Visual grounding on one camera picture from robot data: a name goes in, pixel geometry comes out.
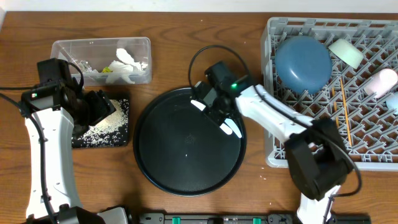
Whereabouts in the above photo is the spilled rice pile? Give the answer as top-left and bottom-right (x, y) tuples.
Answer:
(74, 98), (129, 146)

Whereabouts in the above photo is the wooden chopstick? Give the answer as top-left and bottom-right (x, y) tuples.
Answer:
(331, 87), (339, 128)
(340, 77), (352, 147)

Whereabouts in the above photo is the white napkin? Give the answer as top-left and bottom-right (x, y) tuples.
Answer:
(103, 48), (148, 84)

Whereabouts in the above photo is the white plastic knife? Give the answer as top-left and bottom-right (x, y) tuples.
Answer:
(190, 100), (233, 135)

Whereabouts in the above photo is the black rail at table edge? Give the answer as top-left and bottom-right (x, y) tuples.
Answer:
(136, 212), (373, 224)

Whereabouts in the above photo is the light blue cup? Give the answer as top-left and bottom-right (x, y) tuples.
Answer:
(386, 92), (398, 115)

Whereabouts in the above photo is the dark blue bowl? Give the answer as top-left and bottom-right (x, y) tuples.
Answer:
(275, 35), (332, 94)

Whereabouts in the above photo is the silver yellow snack wrapper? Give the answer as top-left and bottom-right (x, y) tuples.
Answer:
(78, 60), (112, 73)

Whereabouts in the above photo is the light blue plastic knife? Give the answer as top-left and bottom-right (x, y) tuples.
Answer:
(224, 118), (243, 138)

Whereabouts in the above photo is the pink cup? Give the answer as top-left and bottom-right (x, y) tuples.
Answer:
(364, 68), (397, 98)

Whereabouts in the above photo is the grey dishwasher rack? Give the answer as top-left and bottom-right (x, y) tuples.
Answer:
(261, 17), (397, 171)

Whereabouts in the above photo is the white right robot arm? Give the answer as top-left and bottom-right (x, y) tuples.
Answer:
(191, 61), (359, 223)

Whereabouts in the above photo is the clear plastic waste bin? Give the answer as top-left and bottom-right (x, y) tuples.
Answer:
(50, 37), (152, 86)

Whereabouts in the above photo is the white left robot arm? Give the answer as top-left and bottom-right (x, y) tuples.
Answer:
(1, 58), (133, 224)

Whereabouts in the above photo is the round black serving tray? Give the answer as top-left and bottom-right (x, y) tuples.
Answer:
(133, 88), (247, 197)

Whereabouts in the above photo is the black rectangular tray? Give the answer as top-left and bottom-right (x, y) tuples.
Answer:
(71, 93), (131, 149)

